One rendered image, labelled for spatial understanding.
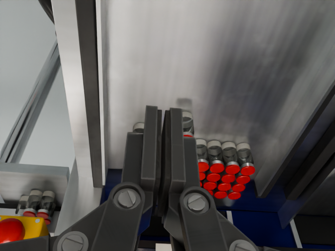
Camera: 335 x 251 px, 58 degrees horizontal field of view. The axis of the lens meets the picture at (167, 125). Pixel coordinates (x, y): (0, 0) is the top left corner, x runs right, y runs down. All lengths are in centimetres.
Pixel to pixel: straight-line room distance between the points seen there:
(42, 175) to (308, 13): 46
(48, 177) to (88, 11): 33
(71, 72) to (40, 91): 57
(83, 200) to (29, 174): 11
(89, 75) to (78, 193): 24
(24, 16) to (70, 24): 108
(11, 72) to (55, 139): 48
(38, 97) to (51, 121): 85
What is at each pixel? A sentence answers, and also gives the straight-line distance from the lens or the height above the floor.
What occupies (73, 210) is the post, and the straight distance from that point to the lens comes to 52.
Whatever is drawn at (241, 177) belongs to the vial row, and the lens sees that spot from 46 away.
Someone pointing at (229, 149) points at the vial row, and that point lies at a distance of 45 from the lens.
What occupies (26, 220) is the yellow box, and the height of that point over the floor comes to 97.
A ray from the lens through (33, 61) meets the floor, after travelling 155.
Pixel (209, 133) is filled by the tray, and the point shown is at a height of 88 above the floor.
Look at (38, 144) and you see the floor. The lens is 197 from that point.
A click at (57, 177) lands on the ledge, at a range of 56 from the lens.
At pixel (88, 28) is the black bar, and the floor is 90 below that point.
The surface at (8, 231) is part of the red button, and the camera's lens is 48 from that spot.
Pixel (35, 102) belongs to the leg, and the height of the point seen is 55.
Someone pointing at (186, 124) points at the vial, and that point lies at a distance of 39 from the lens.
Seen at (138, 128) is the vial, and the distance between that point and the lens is 42.
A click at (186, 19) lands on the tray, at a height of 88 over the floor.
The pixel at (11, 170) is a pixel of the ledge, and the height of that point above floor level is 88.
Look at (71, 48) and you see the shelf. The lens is 37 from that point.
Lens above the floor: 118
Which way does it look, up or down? 44 degrees down
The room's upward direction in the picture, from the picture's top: 180 degrees clockwise
